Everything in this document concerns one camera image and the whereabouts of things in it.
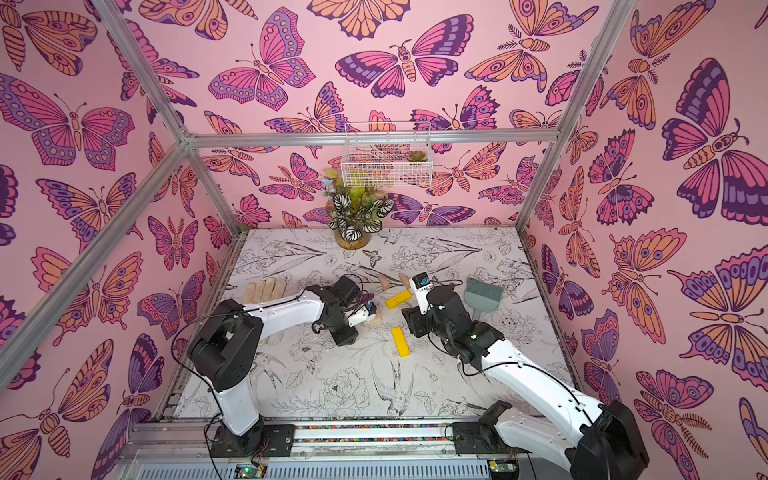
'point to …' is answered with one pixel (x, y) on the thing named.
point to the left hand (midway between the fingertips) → (353, 333)
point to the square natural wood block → (377, 317)
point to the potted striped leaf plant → (354, 211)
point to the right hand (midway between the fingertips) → (414, 304)
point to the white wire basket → (387, 165)
